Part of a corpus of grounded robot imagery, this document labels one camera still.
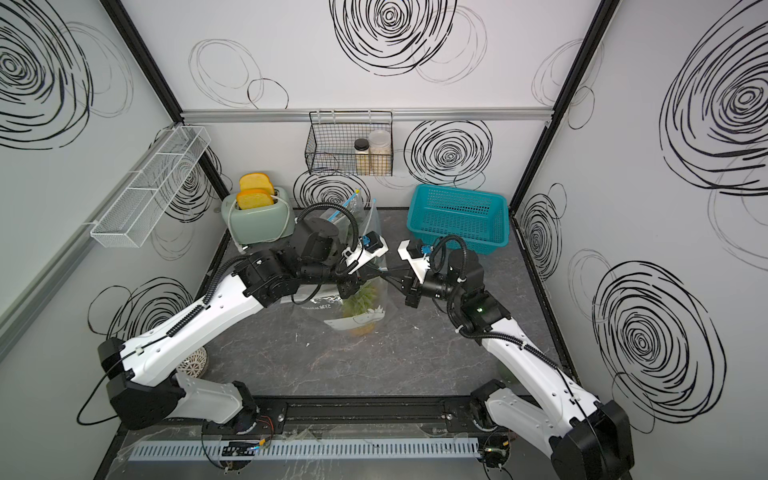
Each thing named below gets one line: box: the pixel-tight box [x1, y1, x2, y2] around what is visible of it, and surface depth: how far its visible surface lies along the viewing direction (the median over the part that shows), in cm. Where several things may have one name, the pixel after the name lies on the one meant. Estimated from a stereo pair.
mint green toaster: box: [221, 187, 296, 245], surface depth 104 cm
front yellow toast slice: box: [236, 189, 274, 210], surface depth 99 cm
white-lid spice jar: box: [368, 129, 392, 176], surface depth 87 cm
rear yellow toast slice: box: [239, 172, 275, 195], surface depth 101 cm
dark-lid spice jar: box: [354, 138, 370, 175], surface depth 87 cm
